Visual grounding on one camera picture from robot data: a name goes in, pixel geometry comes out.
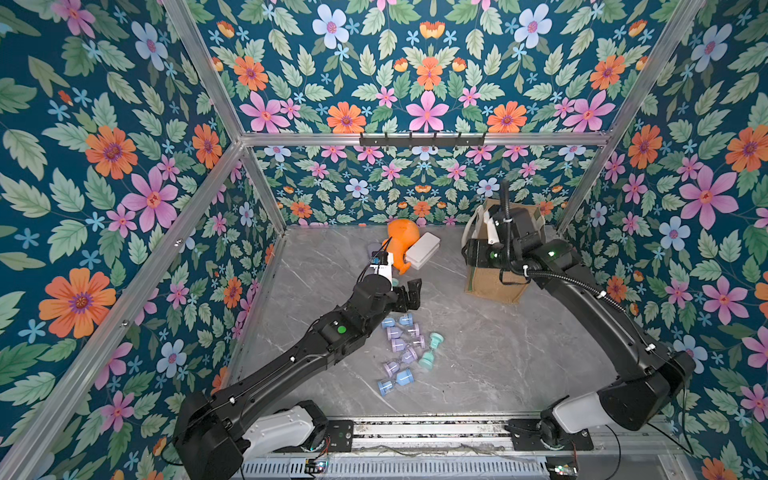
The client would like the blue hourglass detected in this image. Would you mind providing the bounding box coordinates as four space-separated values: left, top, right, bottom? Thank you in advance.
377 369 414 397
380 313 414 329

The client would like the white rectangular box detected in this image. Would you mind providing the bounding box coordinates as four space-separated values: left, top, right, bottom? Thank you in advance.
405 232 441 270

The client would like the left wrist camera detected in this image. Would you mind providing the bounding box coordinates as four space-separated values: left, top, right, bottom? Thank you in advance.
364 242 393 282

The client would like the black wall hook rail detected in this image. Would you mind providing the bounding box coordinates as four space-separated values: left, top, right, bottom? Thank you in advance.
358 132 486 149

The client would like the teal hourglass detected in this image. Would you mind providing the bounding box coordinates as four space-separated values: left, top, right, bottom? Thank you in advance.
418 332 445 370

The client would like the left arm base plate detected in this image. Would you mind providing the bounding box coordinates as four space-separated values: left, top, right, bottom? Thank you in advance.
276 419 355 454

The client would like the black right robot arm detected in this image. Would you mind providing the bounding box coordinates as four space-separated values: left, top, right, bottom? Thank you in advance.
461 205 695 447

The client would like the orange plush toy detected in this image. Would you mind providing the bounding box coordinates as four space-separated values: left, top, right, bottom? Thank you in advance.
386 219 421 275

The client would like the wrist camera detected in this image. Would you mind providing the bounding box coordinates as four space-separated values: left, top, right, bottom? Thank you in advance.
364 242 393 282
482 209 501 245

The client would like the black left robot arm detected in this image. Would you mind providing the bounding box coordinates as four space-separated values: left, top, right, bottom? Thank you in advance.
171 274 422 479

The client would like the purple hourglass second row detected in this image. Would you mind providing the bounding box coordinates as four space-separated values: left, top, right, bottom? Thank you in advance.
386 324 422 340

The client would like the jute canvas tote bag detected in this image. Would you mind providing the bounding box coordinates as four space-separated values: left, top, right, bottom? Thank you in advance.
466 199 540 304

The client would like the purple hourglass third row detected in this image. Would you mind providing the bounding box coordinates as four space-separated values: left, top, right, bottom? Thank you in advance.
391 335 426 353

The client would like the purple hourglass centre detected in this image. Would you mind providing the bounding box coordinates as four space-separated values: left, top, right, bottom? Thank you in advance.
383 348 418 377

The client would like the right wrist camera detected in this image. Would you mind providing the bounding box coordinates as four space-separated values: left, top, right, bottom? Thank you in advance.
482 209 501 245

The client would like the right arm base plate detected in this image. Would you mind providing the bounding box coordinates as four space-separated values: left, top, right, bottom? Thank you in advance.
504 418 594 452

